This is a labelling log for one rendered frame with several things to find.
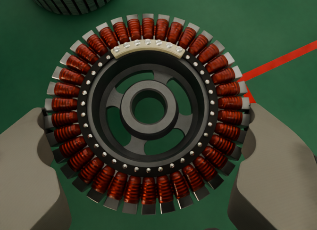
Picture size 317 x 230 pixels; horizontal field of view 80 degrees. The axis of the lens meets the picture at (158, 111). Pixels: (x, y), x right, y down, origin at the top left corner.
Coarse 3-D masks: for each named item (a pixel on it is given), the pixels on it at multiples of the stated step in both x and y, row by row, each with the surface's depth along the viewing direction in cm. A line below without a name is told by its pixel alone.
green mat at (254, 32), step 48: (0, 0) 21; (144, 0) 21; (192, 0) 21; (240, 0) 21; (288, 0) 21; (0, 48) 20; (48, 48) 20; (240, 48) 20; (288, 48) 20; (0, 96) 19; (48, 96) 19; (288, 96) 19
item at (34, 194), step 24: (24, 120) 9; (0, 144) 8; (24, 144) 8; (48, 144) 9; (0, 168) 7; (24, 168) 7; (48, 168) 7; (0, 192) 6; (24, 192) 6; (48, 192) 6; (0, 216) 5; (24, 216) 5; (48, 216) 5
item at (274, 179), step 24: (264, 120) 9; (264, 144) 8; (288, 144) 8; (240, 168) 7; (264, 168) 7; (288, 168) 7; (312, 168) 7; (240, 192) 6; (264, 192) 6; (288, 192) 6; (312, 192) 6; (240, 216) 6; (264, 216) 5; (288, 216) 5; (312, 216) 5
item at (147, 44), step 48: (96, 48) 11; (144, 48) 11; (192, 48) 11; (96, 96) 11; (144, 96) 12; (192, 96) 12; (240, 96) 10; (96, 144) 10; (144, 144) 12; (192, 144) 10; (240, 144) 11; (96, 192) 9; (144, 192) 9; (192, 192) 10
